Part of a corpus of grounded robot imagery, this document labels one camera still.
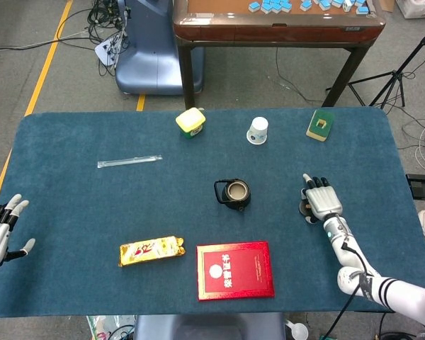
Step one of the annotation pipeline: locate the brown mahjong table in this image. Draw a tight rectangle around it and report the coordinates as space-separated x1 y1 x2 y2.
172 0 386 109

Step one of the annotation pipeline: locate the red certificate book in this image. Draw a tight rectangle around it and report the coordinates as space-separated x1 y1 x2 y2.
196 241 276 302

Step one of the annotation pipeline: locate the gold biscuit packet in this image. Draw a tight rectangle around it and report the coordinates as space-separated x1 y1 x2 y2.
118 236 186 268

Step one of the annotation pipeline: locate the yellow green container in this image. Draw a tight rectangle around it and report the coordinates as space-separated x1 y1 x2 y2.
175 107 207 140

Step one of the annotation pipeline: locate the clear plastic wrapped straw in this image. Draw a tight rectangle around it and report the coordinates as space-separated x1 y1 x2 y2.
97 154 163 169

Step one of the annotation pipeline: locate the green and yellow sponge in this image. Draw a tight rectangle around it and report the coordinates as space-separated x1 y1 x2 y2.
305 109 335 142

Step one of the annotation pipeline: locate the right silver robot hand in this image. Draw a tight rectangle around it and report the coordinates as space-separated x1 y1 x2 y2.
300 173 344 224

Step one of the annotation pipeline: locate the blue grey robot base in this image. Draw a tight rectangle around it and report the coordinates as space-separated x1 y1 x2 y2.
115 0 205 96

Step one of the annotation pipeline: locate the white power strip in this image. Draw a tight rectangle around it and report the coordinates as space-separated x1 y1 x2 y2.
94 33 123 67

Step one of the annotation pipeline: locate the white paper cup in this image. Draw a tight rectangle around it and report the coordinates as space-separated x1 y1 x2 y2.
246 116 269 146

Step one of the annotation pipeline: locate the clear plastic scoop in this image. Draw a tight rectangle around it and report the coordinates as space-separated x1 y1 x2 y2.
285 318 310 340

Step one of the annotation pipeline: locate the black tripod stand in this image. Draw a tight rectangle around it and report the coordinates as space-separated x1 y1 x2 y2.
325 24 425 109

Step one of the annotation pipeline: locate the blue grey robot chassis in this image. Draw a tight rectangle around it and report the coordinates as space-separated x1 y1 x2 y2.
132 313 287 340

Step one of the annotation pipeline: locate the black foot pedal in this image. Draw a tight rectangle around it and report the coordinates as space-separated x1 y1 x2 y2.
406 173 425 200

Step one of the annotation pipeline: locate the blue felt table mat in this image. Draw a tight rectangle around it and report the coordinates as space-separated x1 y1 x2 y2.
0 107 425 318

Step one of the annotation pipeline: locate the clear plastic bag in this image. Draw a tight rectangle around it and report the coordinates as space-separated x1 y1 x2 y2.
86 314 135 340

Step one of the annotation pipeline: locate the black teapot with handle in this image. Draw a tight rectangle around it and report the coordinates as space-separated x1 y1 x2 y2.
213 178 251 213

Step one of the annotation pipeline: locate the black cable bundle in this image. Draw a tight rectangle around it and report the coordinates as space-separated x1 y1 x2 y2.
87 0 130 35

